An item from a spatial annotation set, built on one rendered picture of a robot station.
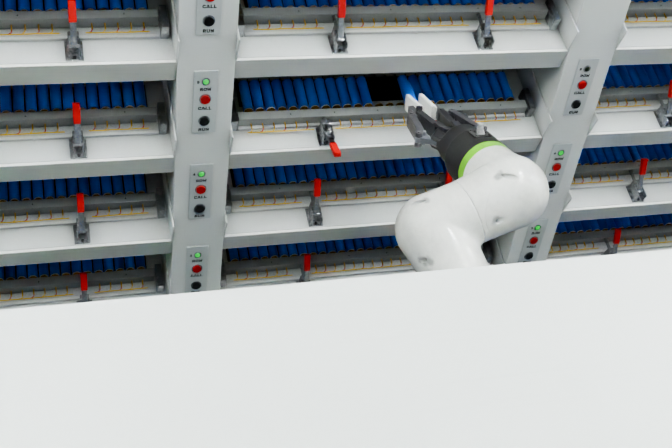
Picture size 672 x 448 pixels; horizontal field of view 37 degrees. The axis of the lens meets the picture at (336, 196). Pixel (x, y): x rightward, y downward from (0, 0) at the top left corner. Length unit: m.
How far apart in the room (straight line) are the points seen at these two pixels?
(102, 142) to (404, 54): 0.54
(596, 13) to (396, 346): 1.56
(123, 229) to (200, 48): 0.41
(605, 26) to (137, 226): 0.92
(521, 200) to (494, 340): 1.12
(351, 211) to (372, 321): 1.63
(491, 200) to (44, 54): 0.73
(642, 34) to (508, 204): 0.63
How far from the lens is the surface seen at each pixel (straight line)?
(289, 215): 1.94
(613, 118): 2.08
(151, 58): 1.66
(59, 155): 1.76
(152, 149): 1.77
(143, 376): 0.32
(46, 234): 1.89
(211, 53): 1.66
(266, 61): 1.69
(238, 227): 1.91
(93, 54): 1.66
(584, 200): 2.16
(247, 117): 1.80
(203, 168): 1.79
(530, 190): 1.47
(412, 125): 1.70
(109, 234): 1.89
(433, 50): 1.78
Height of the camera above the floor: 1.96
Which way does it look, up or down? 37 degrees down
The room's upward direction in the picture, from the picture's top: 9 degrees clockwise
